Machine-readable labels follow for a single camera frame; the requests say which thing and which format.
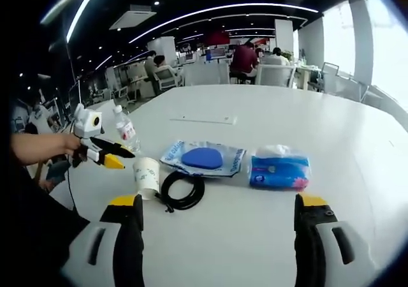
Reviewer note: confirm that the white table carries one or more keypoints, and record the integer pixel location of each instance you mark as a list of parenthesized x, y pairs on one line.
[(271, 114)]

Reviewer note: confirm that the ceiling air conditioner unit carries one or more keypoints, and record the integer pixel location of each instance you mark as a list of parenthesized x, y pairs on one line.
[(132, 17)]

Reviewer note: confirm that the blue tissue pack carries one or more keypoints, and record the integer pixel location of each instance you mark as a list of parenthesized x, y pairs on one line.
[(279, 170)]

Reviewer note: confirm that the curved ceiling light strip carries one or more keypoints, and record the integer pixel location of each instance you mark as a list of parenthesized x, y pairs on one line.
[(223, 8), (81, 9)]

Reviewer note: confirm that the person's left hand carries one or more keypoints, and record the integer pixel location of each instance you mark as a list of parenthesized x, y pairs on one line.
[(71, 143)]

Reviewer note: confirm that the white office chair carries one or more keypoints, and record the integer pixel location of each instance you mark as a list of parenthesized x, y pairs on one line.
[(274, 75), (169, 76)]

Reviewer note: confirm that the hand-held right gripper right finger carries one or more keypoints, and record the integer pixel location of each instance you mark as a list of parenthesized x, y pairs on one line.
[(328, 255)]

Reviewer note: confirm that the large bright window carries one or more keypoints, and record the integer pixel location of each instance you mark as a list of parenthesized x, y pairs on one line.
[(392, 57), (338, 38)]

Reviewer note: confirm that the white paper cup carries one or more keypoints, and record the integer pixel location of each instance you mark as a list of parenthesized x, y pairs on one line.
[(147, 178)]

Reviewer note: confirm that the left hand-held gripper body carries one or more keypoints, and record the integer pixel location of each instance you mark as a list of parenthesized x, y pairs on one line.
[(89, 121)]

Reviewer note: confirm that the clear plastic water bottle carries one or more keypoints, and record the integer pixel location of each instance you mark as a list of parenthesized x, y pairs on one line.
[(126, 130)]

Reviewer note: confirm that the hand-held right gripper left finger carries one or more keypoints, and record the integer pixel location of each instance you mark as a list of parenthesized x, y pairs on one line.
[(111, 255)]

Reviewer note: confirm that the mesh office chair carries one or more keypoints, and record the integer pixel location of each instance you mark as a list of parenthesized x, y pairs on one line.
[(330, 76)]

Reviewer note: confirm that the blue pad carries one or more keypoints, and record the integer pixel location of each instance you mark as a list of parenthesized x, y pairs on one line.
[(202, 157)]

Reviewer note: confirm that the green potted plant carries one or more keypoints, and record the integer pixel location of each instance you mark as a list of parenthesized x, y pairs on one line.
[(288, 55)]

